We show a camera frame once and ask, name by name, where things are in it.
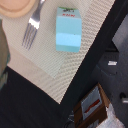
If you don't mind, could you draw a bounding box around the small toy milk carton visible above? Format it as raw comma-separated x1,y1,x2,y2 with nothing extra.
56,7,82,52

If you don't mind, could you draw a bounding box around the beige woven placemat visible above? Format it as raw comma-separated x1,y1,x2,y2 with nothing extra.
0,0,115,103

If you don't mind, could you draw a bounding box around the brown cardboard box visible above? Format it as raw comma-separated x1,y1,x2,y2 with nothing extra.
73,83,110,128

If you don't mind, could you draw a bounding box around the round wooden plate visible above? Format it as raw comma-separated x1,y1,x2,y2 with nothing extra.
0,0,36,18

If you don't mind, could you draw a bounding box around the toy fork wooden handle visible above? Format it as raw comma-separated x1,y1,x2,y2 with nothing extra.
22,0,46,49

